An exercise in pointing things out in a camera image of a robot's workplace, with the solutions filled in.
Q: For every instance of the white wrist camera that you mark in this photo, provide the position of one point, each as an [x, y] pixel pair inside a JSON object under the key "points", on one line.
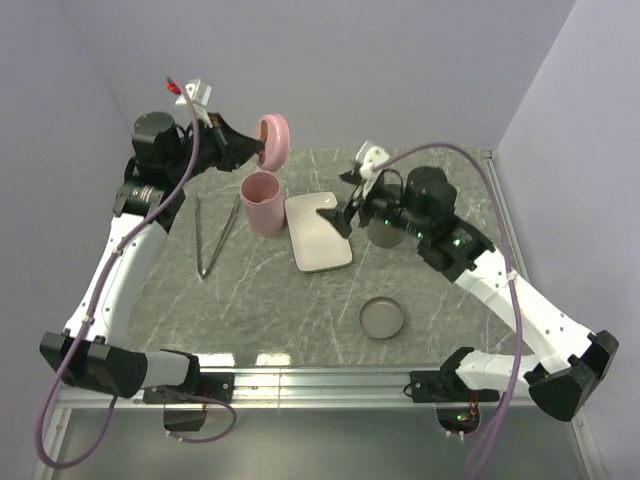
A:
{"points": [[199, 93], [365, 169]]}

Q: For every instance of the grey cylindrical container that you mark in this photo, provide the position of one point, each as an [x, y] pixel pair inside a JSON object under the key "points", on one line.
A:
{"points": [[384, 235]]}

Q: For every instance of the pink round lid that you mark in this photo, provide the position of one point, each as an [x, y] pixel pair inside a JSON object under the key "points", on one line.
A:
{"points": [[274, 140]]}

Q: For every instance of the pink cylindrical container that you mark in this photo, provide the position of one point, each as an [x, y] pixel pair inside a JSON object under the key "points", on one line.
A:
{"points": [[263, 202]]}

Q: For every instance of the white rectangular plate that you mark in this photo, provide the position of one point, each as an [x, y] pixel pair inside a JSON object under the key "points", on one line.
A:
{"points": [[317, 246]]}

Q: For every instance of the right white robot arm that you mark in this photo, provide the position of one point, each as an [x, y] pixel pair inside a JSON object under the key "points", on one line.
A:
{"points": [[567, 360]]}

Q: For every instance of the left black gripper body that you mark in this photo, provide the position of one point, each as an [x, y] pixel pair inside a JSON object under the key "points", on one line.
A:
{"points": [[212, 149]]}

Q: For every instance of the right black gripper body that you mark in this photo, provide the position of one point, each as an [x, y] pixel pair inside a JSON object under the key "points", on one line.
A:
{"points": [[382, 203]]}

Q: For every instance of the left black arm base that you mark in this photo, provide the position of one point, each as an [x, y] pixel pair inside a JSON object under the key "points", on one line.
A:
{"points": [[212, 385]]}

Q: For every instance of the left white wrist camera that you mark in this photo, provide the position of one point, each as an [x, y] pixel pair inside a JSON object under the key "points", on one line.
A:
{"points": [[199, 93]]}

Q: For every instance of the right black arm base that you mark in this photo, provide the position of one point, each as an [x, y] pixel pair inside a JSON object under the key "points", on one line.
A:
{"points": [[434, 386]]}

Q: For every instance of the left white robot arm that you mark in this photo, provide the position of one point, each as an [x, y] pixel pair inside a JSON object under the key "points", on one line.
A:
{"points": [[91, 352]]}

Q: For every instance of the aluminium rail frame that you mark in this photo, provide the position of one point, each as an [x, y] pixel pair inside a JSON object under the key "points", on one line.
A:
{"points": [[357, 387]]}

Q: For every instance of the grey round lid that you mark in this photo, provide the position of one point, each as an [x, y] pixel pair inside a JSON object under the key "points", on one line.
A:
{"points": [[381, 318]]}

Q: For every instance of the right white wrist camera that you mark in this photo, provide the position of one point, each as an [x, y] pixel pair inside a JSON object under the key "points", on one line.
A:
{"points": [[365, 169]]}

